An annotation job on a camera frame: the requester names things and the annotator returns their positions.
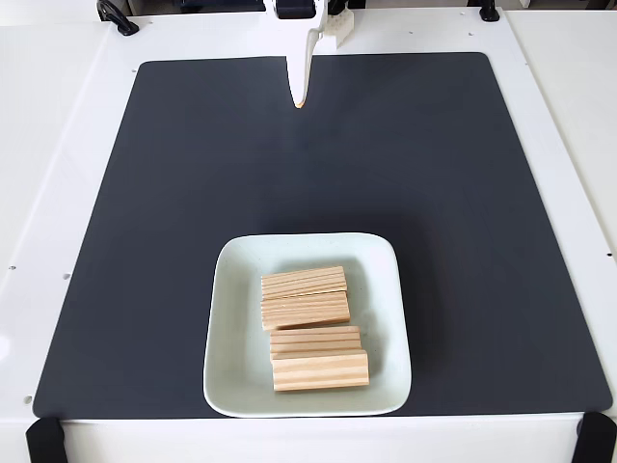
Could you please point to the plain wooden block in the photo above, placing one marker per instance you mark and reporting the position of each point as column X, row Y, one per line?
column 306, row 311
column 303, row 280
column 320, row 371

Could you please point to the grooved wooden block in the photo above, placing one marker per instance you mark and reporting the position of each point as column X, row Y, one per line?
column 313, row 337

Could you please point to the pale green square plate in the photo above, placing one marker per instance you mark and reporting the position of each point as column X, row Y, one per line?
column 231, row 337

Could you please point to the black rubber mat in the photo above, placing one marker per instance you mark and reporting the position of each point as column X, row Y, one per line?
column 120, row 241

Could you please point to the black corner bracket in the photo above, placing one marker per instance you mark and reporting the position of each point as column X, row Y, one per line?
column 45, row 441
column 598, row 439

